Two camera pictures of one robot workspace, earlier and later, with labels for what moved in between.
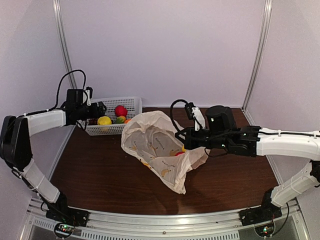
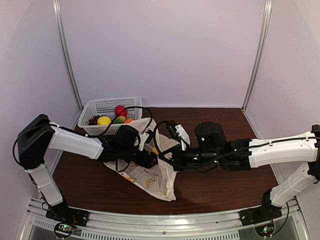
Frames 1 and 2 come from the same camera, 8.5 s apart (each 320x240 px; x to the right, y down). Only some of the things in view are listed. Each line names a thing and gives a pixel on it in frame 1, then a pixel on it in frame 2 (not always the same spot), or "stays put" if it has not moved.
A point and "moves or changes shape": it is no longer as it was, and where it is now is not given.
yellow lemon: x=104 y=120 stays put
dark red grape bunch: x=93 y=121 stays put
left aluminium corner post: x=63 y=39 stays put
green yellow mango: x=120 y=119 stays put
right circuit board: x=265 y=230 stays put
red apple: x=120 y=110 stays put
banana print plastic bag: x=152 y=138 moves or changes shape
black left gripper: x=101 y=112 → x=148 y=164
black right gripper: x=189 y=143 → x=177 y=163
